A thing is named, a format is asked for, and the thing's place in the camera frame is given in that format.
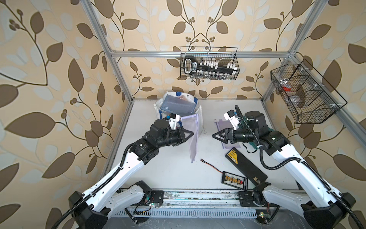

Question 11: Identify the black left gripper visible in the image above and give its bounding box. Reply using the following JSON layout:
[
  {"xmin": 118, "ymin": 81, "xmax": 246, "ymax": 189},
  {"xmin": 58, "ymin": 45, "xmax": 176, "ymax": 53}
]
[{"xmin": 155, "ymin": 126, "xmax": 193, "ymax": 149}]

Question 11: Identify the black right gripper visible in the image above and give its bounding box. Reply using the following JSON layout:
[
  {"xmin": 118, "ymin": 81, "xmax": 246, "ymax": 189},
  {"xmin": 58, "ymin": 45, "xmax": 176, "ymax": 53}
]
[{"xmin": 213, "ymin": 126, "xmax": 258, "ymax": 143}]

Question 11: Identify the blue-grey mesh pouch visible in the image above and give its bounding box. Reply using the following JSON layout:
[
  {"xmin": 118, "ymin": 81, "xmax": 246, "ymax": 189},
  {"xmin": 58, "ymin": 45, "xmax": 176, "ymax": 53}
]
[{"xmin": 160, "ymin": 94, "xmax": 196, "ymax": 116}]

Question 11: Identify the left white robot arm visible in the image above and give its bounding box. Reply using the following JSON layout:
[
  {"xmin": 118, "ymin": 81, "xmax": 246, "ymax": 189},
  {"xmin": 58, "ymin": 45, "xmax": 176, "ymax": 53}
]
[{"xmin": 52, "ymin": 118, "xmax": 194, "ymax": 229}]

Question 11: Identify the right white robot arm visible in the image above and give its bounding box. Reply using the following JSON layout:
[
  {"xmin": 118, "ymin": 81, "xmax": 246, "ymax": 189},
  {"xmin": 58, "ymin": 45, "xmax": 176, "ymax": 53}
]
[{"xmin": 213, "ymin": 106, "xmax": 365, "ymax": 229}]

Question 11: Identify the white Doraemon canvas bag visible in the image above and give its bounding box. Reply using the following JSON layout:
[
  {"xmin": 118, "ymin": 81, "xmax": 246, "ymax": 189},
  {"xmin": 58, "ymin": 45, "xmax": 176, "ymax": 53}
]
[{"xmin": 154, "ymin": 92, "xmax": 204, "ymax": 135}]

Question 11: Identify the green plastic tool case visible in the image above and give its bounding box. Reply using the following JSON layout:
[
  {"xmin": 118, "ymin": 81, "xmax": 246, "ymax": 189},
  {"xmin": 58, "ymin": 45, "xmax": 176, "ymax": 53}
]
[{"xmin": 246, "ymin": 128, "xmax": 274, "ymax": 153}]

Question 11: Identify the black charger board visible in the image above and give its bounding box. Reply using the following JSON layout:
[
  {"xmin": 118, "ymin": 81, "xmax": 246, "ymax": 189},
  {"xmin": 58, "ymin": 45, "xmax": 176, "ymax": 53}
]
[{"xmin": 200, "ymin": 159, "xmax": 248, "ymax": 191}]

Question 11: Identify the black box yellow label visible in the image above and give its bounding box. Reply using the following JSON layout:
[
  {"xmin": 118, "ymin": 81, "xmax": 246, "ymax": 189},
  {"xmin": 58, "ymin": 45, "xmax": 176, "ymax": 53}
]
[{"xmin": 225, "ymin": 148, "xmax": 268, "ymax": 186}]

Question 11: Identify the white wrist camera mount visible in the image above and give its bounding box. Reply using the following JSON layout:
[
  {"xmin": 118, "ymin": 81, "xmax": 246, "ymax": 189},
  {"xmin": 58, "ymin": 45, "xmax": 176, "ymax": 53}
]
[
  {"xmin": 224, "ymin": 110, "xmax": 240, "ymax": 130},
  {"xmin": 166, "ymin": 113, "xmax": 180, "ymax": 130}
]

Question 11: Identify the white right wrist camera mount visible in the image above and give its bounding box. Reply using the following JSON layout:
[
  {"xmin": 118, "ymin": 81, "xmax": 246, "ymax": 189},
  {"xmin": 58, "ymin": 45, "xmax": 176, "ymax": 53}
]
[{"xmin": 224, "ymin": 110, "xmax": 240, "ymax": 130}]

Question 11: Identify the aluminium frame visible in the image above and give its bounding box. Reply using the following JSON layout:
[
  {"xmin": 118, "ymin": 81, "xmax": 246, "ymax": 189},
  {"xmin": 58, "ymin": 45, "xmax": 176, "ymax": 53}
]
[{"xmin": 77, "ymin": 0, "xmax": 366, "ymax": 229}]

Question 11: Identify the black wire basket back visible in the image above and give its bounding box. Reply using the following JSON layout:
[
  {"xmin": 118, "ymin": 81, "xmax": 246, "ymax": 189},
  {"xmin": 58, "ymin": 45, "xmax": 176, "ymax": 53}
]
[{"xmin": 180, "ymin": 46, "xmax": 240, "ymax": 81}]

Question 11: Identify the black wire basket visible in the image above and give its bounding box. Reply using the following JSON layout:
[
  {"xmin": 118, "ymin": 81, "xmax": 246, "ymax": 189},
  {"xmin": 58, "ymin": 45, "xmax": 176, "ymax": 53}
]
[
  {"xmin": 180, "ymin": 46, "xmax": 240, "ymax": 81},
  {"xmin": 271, "ymin": 59, "xmax": 348, "ymax": 124}
]

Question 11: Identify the black wire basket right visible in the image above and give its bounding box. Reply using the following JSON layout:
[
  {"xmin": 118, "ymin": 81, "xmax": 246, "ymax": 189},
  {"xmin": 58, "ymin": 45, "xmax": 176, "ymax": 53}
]
[{"xmin": 271, "ymin": 59, "xmax": 348, "ymax": 124}]

